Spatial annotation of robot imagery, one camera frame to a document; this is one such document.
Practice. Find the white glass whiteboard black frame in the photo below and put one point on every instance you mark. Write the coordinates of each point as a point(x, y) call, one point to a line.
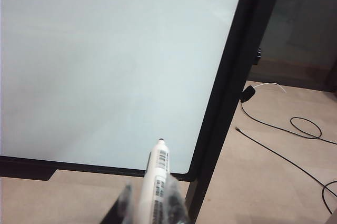
point(105, 63)

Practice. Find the white marker pen black tip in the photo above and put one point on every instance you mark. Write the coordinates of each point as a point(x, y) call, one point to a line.
point(155, 181)

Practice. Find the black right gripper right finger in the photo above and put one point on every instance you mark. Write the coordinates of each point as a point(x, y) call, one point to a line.
point(176, 205)

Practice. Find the black round knob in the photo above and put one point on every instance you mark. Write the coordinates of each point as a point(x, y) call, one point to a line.
point(258, 55)

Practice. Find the black whiteboard tray rail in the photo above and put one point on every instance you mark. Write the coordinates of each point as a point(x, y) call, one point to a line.
point(23, 174)

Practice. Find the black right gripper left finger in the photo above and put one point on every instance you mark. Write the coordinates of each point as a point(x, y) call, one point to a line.
point(123, 208)

